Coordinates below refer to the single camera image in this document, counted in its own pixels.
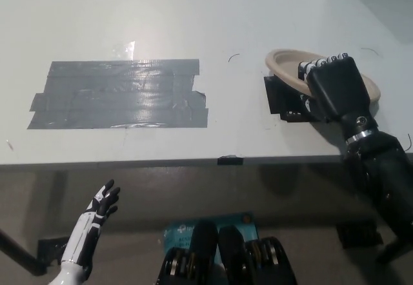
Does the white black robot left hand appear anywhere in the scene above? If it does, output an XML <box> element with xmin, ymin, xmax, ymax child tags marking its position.
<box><xmin>59</xmin><ymin>179</ymin><xmax>121</xmax><ymax>264</ymax></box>

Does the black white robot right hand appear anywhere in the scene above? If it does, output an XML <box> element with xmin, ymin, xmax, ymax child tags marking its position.
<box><xmin>297</xmin><ymin>52</ymin><xmax>371</xmax><ymax>123</ymax></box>

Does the black tape patch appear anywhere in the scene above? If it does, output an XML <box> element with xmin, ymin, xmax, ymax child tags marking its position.
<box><xmin>263</xmin><ymin>75</ymin><xmax>327</xmax><ymax>124</ymax></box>

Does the black table leg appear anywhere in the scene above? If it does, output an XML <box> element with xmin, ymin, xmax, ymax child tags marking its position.
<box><xmin>0</xmin><ymin>227</ymin><xmax>48</xmax><ymax>276</ymax></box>

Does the teal printed box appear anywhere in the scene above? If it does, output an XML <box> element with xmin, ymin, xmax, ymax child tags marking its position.
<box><xmin>162</xmin><ymin>213</ymin><xmax>259</xmax><ymax>260</ymax></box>

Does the grey duct tape patch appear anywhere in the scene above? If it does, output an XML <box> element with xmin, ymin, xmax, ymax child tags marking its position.
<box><xmin>27</xmin><ymin>59</ymin><xmax>209</xmax><ymax>130</ymax></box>

